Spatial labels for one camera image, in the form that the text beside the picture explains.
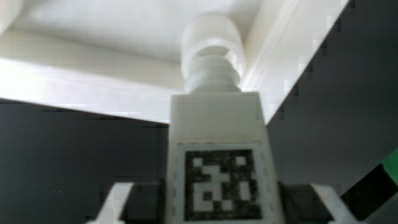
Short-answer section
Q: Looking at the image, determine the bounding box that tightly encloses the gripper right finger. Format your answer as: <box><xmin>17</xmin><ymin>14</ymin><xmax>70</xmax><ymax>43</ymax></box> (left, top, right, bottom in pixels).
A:
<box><xmin>312</xmin><ymin>184</ymin><xmax>367</xmax><ymax>224</ymax></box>

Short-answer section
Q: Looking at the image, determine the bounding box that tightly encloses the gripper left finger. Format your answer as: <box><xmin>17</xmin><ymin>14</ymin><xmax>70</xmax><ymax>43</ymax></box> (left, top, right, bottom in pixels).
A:
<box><xmin>86</xmin><ymin>182</ymin><xmax>136</xmax><ymax>224</ymax></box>

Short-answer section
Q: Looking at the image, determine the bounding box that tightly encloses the white leg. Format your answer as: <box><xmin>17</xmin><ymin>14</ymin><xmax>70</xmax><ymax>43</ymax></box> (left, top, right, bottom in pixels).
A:
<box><xmin>164</xmin><ymin>46</ymin><xmax>289</xmax><ymax>224</ymax></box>

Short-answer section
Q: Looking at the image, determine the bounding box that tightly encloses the white square tabletop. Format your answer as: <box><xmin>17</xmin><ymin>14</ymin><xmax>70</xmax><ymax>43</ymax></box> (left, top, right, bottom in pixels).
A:
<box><xmin>0</xmin><ymin>0</ymin><xmax>351</xmax><ymax>122</ymax></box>

